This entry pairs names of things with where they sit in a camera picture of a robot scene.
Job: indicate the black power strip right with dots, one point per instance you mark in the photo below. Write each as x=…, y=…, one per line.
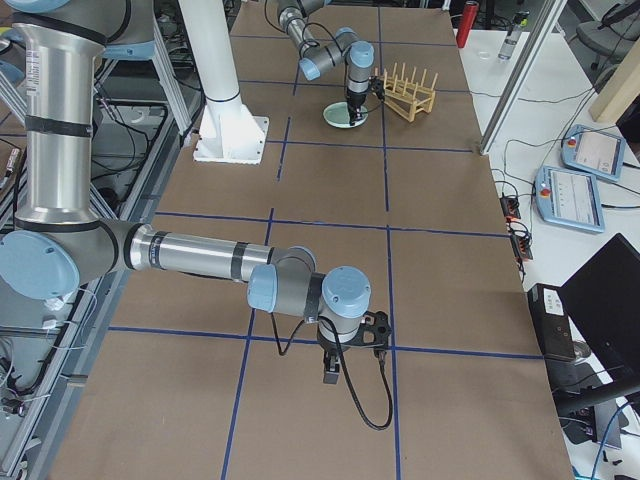
x=521, y=244

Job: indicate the wooden dish rack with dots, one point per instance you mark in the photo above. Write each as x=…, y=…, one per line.
x=408, y=94

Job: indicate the teach pendant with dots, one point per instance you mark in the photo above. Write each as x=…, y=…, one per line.
x=569, y=198
x=594, y=151

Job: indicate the black power strip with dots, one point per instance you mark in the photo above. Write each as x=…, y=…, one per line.
x=521, y=244
x=510, y=207

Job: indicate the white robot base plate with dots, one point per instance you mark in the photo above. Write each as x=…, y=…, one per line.
x=231, y=138

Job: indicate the clear water bottle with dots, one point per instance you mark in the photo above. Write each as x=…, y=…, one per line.
x=517, y=24

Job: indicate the red bottle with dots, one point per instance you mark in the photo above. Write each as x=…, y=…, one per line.
x=466, y=22

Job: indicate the black box with label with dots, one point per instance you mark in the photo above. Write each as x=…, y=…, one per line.
x=551, y=323

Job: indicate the upper teach pendant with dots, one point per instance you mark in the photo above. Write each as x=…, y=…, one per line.
x=594, y=151

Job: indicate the light green round plate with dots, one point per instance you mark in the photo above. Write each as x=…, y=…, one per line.
x=336, y=115

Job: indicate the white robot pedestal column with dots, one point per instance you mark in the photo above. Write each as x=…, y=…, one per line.
x=208, y=35

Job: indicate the black power strip left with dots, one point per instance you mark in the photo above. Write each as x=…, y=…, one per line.
x=510, y=207

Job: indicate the grey aluminium frame post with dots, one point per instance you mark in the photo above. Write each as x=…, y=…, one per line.
x=544, y=25

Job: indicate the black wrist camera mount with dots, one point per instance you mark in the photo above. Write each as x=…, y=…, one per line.
x=374, y=330

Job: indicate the black laptop monitor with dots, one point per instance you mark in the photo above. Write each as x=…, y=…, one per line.
x=602, y=299

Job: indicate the lower teach pendant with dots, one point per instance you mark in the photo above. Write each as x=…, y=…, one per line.
x=569, y=198

